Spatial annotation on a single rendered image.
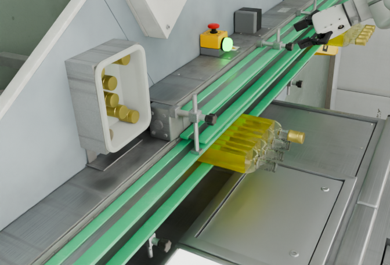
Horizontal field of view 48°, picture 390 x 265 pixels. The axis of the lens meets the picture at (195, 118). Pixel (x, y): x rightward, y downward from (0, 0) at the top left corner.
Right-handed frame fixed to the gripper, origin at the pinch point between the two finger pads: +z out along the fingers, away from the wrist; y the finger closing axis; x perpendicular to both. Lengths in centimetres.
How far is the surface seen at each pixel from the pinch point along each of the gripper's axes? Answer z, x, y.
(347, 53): 14, -397, 432
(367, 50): -13, -398, 423
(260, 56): 15.1, -4.1, 3.3
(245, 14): 17.6, -0.1, 25.3
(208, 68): 27.4, 10.5, -10.4
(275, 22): 11.6, -16.6, 36.7
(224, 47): 22.9, 7.5, 0.3
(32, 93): 44, 53, -52
